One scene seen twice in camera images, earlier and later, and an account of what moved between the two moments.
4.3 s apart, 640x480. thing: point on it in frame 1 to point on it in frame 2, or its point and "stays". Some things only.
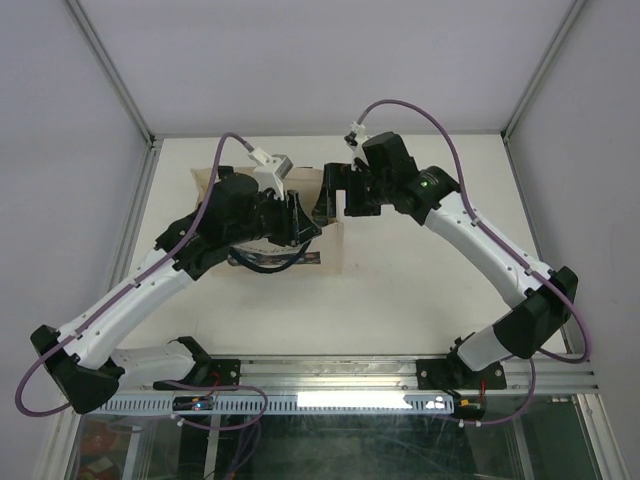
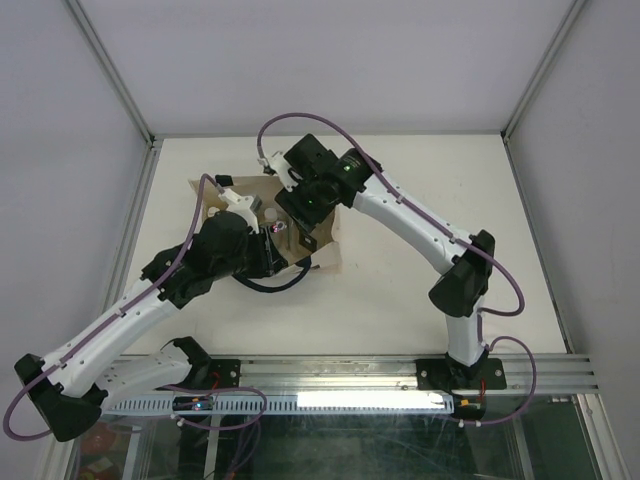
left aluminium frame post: (111, 72) stays
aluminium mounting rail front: (308, 374) stays
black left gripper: (294, 224) to (269, 260)
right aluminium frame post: (572, 14) stays
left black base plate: (206, 370) stays
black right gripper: (335, 178) to (308, 219)
